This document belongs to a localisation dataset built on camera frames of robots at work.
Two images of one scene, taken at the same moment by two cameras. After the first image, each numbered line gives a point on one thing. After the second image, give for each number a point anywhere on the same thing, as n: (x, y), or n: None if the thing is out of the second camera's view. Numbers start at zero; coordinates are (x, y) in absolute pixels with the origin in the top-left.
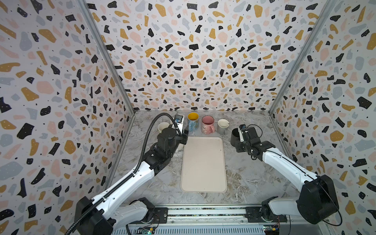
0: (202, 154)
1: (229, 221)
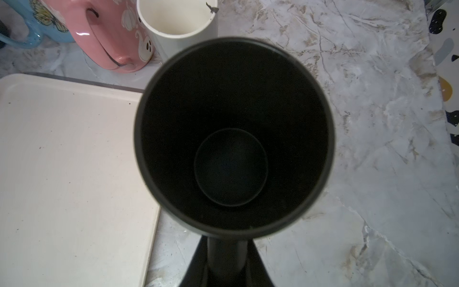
0: (75, 210)
1: None
